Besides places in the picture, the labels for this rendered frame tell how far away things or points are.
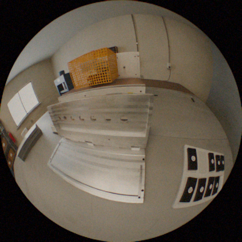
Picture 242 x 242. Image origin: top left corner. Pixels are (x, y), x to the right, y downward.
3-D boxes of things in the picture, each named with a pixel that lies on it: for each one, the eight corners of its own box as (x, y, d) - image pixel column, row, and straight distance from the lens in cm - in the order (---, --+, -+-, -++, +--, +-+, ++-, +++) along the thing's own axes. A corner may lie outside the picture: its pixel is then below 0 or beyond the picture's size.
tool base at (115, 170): (50, 166, 48) (44, 164, 46) (65, 136, 50) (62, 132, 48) (142, 201, 28) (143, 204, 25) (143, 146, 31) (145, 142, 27)
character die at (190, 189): (178, 202, 33) (180, 202, 32) (187, 177, 34) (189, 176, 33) (187, 202, 36) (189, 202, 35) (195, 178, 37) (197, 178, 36)
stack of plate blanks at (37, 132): (24, 162, 97) (17, 155, 95) (23, 154, 107) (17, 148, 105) (42, 134, 82) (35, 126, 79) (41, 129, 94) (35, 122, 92)
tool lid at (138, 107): (46, 107, 43) (49, 105, 43) (60, 138, 47) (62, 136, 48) (153, 94, 17) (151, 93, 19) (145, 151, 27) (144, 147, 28)
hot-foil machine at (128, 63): (69, 120, 64) (48, 75, 59) (90, 97, 90) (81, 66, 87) (174, 121, 47) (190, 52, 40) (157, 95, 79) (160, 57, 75)
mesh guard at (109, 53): (75, 89, 46) (66, 63, 47) (91, 81, 62) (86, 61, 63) (111, 82, 35) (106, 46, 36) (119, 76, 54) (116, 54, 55)
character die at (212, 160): (208, 171, 45) (210, 171, 44) (207, 153, 48) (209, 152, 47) (213, 171, 49) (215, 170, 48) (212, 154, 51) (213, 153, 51)
